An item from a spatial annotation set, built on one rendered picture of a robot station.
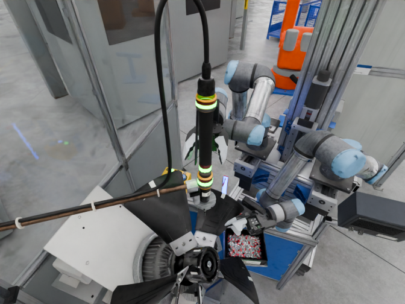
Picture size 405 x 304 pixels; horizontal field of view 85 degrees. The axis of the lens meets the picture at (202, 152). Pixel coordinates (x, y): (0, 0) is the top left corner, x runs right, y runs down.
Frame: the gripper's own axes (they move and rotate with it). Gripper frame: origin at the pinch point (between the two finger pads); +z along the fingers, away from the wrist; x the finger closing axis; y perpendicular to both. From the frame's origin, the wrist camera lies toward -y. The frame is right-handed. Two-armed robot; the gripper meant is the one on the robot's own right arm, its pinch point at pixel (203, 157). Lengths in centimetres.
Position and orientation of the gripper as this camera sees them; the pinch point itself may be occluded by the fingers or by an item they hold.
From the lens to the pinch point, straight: 55.0
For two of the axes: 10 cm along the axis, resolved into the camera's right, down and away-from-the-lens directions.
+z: -1.5, 6.7, -7.3
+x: -9.9, -1.0, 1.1
